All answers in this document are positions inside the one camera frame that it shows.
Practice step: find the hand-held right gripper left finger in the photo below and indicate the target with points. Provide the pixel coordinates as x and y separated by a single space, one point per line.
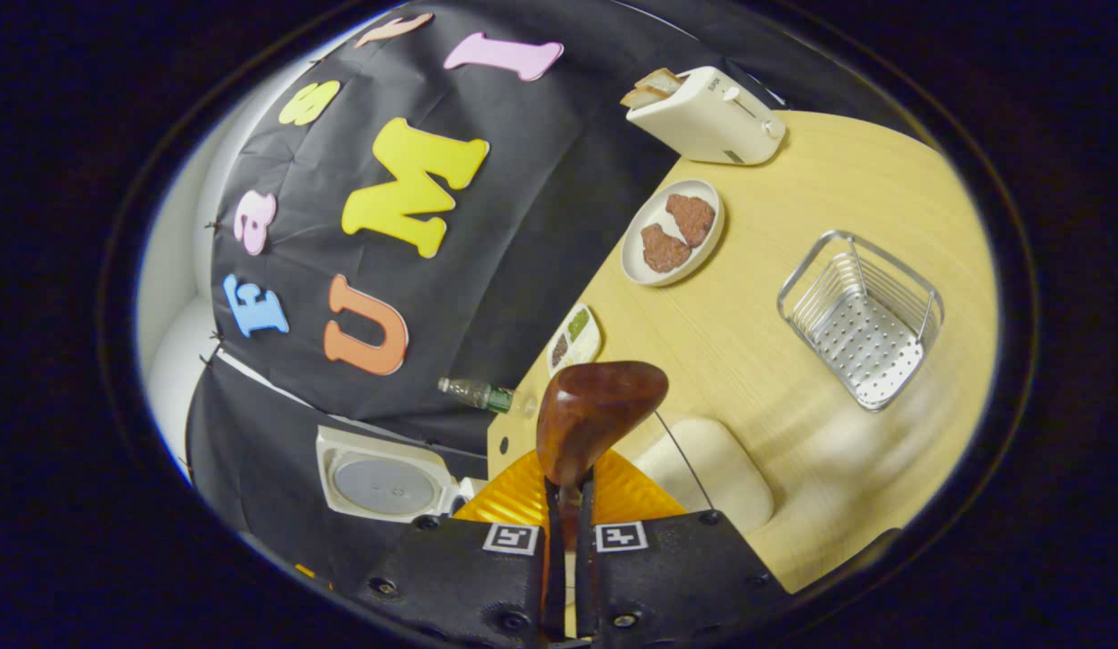
554 577

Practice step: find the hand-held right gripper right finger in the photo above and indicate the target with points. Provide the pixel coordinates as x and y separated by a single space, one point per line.
584 577

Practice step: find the brown wooden spoon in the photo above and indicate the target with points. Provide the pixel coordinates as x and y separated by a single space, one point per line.
595 415

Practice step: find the white rice cooker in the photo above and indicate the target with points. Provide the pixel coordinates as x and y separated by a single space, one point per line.
383 482

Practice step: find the metal chopstick holder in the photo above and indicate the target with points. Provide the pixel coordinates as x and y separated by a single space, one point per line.
861 342

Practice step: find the clear plastic water bottle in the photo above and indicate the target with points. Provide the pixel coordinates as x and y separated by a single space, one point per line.
478 395

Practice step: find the white divided sauce dish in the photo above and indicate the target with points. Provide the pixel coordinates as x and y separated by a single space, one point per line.
574 341

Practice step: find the black backdrop cloth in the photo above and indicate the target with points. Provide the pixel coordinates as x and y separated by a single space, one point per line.
523 252

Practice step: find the brown meat piece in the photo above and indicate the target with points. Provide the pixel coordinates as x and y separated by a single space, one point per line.
664 250
691 219

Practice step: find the round white plate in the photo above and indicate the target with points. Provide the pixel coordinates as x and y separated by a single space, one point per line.
649 203

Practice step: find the white toaster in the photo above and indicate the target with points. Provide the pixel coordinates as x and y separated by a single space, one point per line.
712 117

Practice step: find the toast bread slice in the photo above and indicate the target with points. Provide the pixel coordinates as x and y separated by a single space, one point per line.
665 81
640 97

